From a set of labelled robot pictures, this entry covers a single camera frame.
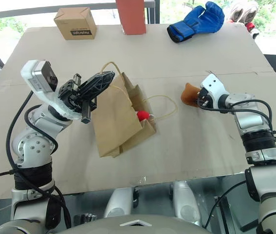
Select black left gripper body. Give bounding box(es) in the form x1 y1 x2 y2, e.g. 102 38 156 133
57 73 98 125

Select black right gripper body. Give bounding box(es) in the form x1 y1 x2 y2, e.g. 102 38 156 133
197 88 212 109

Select brown plush toy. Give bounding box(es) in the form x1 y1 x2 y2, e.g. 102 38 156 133
180 82 202 108

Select brown paper bag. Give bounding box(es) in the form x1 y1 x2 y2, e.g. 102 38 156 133
91 61 179 159

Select red plush toy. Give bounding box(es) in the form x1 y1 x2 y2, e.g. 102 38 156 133
137 110 151 122

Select small printed cardboard box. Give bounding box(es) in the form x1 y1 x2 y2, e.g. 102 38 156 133
53 7 97 41

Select cardboard sheet table cover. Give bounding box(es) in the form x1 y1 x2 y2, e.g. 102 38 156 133
0 23 276 199

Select tall red-brown box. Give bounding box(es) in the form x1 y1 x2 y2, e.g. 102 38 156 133
115 0 147 36

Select blue boxing glove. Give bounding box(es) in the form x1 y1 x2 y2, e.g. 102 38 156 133
166 1 226 44

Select small white object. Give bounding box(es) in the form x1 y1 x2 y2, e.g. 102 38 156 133
250 28 261 40

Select dark metal railing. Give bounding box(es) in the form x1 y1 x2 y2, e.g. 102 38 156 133
0 4 162 25

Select beige sneaker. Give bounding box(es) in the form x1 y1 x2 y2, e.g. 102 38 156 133
242 0 260 25
228 1 245 23

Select silver robot leg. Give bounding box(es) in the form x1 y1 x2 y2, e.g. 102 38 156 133
103 187 135 219
172 181 203 228

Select grey robot torso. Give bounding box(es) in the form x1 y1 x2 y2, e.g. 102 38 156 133
64 214 203 234

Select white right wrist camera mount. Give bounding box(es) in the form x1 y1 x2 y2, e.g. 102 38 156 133
200 74 229 108

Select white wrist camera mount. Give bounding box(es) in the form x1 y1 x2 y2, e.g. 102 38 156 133
200 74 229 108
20 59 83 121

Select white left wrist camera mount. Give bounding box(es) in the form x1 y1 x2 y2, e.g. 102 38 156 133
20 59 83 121

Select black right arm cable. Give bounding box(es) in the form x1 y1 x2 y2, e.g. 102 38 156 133
201 99 274 134

